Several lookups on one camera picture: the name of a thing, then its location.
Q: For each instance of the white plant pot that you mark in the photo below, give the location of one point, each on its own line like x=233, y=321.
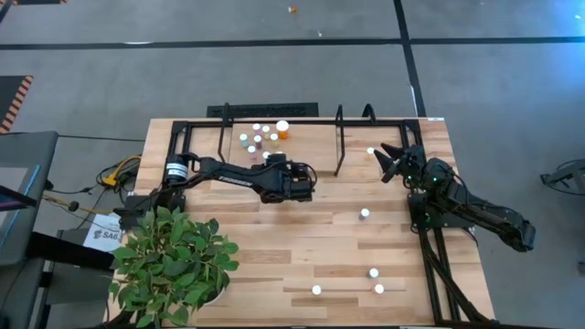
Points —
x=218, y=297

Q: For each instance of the large orange medicine bottle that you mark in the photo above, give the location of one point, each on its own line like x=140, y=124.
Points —
x=282, y=126

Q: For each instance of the white bottle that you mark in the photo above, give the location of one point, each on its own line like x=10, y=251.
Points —
x=315, y=289

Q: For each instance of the yellow-green medicine bottle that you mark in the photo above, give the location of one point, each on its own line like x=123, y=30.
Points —
x=265, y=155
x=266, y=129
x=274, y=136

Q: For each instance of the grey equipment cart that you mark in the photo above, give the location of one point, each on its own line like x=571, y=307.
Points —
x=43, y=151

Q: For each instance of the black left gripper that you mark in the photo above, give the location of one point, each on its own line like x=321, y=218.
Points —
x=297, y=185

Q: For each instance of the black crossbar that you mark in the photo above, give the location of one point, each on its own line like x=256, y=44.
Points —
x=68, y=251

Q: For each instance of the pink medicine bottle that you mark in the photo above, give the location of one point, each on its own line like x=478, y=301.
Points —
x=256, y=126
x=252, y=149

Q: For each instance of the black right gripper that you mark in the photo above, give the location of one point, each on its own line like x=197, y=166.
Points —
x=413, y=164

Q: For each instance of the green leafy plant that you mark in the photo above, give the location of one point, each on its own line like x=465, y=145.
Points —
x=169, y=265

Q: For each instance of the white printed paper sheet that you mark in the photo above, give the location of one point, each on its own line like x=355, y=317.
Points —
x=103, y=235

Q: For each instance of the wooden shelf black metal frame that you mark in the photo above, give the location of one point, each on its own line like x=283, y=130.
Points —
x=311, y=151

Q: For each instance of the pale yellow medicine bottle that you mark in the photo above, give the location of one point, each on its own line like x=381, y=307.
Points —
x=370, y=150

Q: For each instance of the white-capped medicine bottle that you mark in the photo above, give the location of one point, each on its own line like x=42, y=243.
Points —
x=373, y=272
x=378, y=289

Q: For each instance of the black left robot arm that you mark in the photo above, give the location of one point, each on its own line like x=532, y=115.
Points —
x=228, y=176

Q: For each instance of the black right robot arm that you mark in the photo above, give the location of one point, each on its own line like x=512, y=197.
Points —
x=480, y=215

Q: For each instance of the black stand legs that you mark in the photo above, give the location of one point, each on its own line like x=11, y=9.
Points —
x=564, y=174

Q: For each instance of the black curved metal bracket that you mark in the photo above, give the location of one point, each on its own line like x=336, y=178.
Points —
x=369, y=105

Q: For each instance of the grey panel with blue edge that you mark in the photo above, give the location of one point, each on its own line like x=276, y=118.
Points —
x=18, y=228

